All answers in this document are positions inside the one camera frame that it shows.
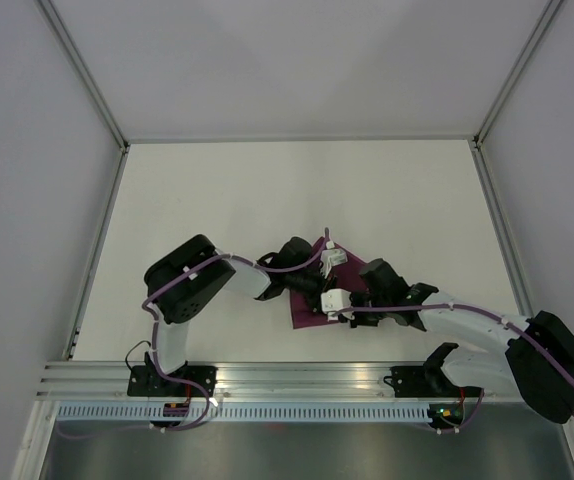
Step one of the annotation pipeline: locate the purple cloth napkin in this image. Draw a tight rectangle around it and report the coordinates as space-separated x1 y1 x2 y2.
289 250 367 330

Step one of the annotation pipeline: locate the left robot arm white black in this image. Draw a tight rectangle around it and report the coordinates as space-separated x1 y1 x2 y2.
142 231 335 396

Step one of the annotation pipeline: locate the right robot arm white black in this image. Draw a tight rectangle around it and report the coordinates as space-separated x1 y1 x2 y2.
331 259 574 424

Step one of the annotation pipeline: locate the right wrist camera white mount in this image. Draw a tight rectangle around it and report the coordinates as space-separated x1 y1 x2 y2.
320 288 353 322

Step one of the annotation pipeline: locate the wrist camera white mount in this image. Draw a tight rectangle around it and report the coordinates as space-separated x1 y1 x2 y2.
320 240 348 277
320 288 353 322

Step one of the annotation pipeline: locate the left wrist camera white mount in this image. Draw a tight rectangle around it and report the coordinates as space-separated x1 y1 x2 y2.
320 240 348 277

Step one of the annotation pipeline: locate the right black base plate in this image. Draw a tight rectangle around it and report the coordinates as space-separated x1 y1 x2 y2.
383 365 481 399

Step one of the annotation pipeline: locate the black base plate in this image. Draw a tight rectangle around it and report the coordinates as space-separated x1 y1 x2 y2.
127 364 217 398
383 365 481 399

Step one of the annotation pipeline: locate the rear aluminium frame bar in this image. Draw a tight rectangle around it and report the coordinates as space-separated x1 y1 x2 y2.
126 133 477 145

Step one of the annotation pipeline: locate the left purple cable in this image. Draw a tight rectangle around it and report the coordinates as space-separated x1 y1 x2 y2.
140 227 333 431

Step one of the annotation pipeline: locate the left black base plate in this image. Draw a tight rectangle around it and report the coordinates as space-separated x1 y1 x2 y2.
127 364 217 398

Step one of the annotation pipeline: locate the left aluminium frame post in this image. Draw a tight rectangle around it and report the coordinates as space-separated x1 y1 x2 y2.
35 0 129 152

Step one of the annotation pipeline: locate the aluminium frame post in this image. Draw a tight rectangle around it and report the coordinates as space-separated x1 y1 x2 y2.
35 0 129 152
471 0 566 150

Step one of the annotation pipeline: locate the aluminium mounting rail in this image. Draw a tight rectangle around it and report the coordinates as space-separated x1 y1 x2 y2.
36 362 574 404

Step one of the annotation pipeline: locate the white slotted cable duct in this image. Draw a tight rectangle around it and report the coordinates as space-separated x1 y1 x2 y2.
56 401 430 423

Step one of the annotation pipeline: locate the right aluminium frame post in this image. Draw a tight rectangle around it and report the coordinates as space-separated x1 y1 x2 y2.
471 0 566 150

